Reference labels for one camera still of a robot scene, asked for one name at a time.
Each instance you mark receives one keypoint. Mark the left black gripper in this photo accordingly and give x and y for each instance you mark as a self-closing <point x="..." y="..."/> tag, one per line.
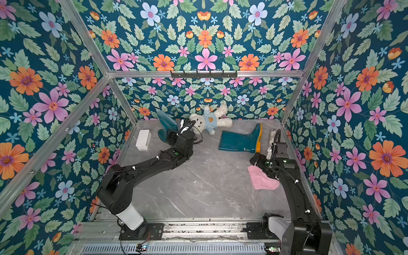
<point x="171" y="137"/>

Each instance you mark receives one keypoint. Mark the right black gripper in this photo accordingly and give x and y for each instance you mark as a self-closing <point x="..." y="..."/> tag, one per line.
<point x="277" y="148"/>

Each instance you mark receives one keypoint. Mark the green rubber boot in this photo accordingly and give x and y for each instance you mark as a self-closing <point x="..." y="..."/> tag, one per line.
<point x="237" y="142"/>
<point x="167" y="126"/>

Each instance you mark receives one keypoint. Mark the pink cloth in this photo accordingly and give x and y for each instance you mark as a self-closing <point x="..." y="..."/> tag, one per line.
<point x="260" y="181"/>

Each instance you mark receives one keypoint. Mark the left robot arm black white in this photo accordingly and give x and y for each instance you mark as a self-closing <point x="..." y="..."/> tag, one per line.
<point x="116" y="189"/>

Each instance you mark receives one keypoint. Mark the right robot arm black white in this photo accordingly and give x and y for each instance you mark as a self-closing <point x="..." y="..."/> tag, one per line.
<point x="305" y="233"/>

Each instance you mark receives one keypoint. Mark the grey white crumpled rag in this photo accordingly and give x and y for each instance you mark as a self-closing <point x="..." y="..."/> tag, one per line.
<point x="270" y="144"/>

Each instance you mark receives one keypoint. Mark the white teddy bear blue shirt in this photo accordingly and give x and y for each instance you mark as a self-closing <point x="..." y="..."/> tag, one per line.
<point x="210" y="120"/>

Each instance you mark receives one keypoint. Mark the white rectangular box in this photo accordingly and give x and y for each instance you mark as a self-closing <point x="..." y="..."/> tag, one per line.
<point x="143" y="139"/>

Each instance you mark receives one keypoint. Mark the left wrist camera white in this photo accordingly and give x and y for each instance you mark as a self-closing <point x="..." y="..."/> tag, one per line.
<point x="183" y="125"/>

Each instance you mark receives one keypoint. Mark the black hook rail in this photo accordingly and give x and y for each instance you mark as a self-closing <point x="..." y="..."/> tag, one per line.
<point x="204" y="74"/>

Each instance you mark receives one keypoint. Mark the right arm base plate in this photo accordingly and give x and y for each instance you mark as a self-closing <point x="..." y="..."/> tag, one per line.
<point x="258" y="231"/>

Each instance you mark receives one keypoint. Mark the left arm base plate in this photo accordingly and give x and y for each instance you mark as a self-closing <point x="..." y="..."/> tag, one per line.
<point x="151" y="231"/>

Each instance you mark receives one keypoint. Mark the white ventilated cable duct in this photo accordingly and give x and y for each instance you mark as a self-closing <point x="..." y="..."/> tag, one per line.
<point x="222" y="248"/>

